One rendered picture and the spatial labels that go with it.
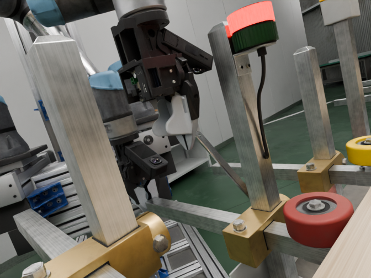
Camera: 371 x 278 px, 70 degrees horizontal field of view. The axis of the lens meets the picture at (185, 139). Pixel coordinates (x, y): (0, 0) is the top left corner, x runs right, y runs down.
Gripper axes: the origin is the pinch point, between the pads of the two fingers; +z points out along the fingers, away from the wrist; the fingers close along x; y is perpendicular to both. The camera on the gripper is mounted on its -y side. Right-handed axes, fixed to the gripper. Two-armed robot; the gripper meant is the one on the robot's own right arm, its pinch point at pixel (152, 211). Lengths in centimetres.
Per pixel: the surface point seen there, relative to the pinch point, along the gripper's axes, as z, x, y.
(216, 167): -2.2, -23.5, -1.8
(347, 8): -35, -52, -34
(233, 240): -3.3, 5.0, -30.4
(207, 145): -16.2, -1.7, -23.5
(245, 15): -33.2, -1.3, -36.8
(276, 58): -41, -565, 266
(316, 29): -102, -947, 317
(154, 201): -3.5, 0.4, -3.2
